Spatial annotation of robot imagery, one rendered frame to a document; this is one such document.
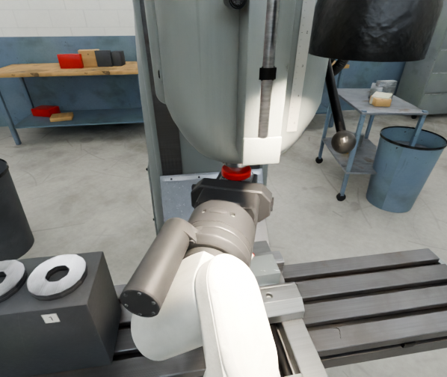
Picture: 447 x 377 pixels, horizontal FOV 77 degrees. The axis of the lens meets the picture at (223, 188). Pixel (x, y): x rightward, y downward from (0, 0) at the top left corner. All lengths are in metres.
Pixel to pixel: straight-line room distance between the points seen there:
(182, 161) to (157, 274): 0.62
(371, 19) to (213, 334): 0.22
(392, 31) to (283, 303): 0.49
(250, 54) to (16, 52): 4.87
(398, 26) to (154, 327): 0.28
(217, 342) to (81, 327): 0.38
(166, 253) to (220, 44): 0.20
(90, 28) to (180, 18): 4.43
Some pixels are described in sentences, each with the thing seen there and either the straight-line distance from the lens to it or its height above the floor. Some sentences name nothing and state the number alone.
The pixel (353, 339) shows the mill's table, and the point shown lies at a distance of 0.71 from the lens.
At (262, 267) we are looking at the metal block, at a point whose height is 1.04.
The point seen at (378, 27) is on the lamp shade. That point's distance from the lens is 0.19.
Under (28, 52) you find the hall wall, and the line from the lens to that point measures 5.02.
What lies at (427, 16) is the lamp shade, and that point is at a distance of 0.21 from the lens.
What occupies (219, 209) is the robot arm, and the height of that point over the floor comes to 1.28.
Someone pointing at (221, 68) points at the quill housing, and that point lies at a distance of 0.30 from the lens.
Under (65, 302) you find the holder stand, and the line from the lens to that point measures 0.54.
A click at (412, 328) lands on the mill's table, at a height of 0.90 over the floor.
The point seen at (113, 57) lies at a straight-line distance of 4.20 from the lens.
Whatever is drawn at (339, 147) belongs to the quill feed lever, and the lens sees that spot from 0.38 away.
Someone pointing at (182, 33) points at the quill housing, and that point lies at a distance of 0.30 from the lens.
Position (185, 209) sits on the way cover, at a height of 0.96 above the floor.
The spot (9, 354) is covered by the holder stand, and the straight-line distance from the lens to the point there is 0.66.
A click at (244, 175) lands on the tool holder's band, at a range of 0.43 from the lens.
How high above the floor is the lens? 1.48
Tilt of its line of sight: 32 degrees down
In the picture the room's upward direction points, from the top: straight up
